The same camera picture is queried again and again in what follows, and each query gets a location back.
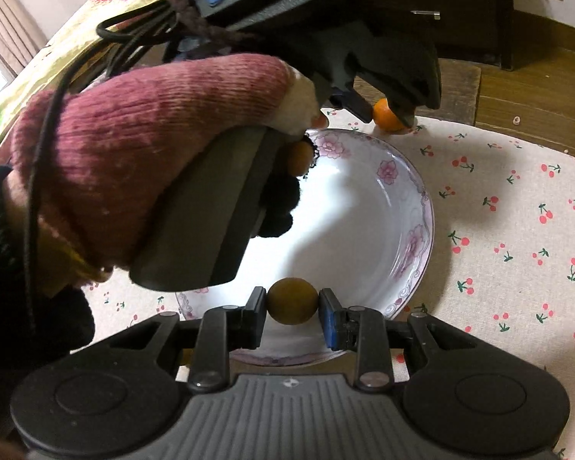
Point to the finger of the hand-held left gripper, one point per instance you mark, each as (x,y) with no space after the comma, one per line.
(352,105)
(409,112)

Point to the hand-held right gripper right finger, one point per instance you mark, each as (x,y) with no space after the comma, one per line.
(327,322)

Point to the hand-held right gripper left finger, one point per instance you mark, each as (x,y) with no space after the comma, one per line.
(258,317)

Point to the brown longan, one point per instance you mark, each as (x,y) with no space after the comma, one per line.
(292,301)

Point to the white floral plate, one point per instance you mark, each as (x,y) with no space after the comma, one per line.
(345,230)

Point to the person's left hand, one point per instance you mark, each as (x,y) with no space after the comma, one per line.
(124,153)

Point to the black fuzzy cloth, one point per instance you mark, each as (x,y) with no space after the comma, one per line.
(278,206)

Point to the cherry print tablecloth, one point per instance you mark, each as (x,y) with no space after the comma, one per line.
(508,230)

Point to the colourful floral blanket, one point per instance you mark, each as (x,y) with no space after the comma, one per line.
(57,57)

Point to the beige curtain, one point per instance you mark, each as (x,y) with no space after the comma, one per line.
(9,24)

